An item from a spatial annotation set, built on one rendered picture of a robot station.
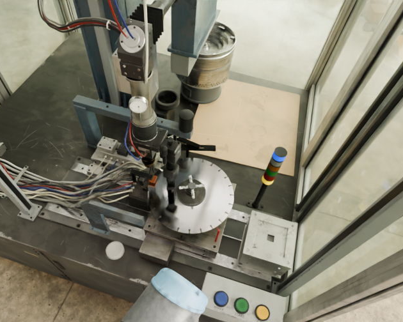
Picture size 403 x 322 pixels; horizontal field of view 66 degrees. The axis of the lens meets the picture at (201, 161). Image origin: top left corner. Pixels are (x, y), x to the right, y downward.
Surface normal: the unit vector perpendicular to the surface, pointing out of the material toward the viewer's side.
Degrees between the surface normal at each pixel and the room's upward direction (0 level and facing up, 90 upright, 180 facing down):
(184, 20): 90
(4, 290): 0
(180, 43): 90
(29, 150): 0
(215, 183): 0
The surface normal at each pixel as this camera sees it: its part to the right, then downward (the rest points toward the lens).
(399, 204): -0.29, 0.77
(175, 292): 0.12, -0.58
